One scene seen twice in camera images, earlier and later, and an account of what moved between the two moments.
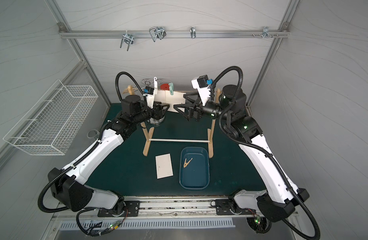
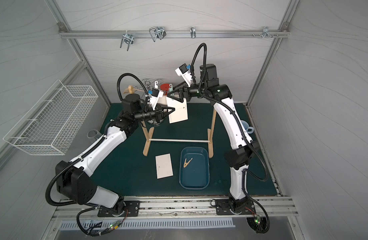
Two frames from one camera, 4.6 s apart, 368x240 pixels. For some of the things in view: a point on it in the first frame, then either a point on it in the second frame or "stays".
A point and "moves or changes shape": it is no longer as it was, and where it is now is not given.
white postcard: [163, 166] stays
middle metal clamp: [157, 32] stays
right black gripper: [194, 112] to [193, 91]
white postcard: [160, 96] stays
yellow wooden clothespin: [186, 163] stays
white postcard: [177, 98] moves or changes shape
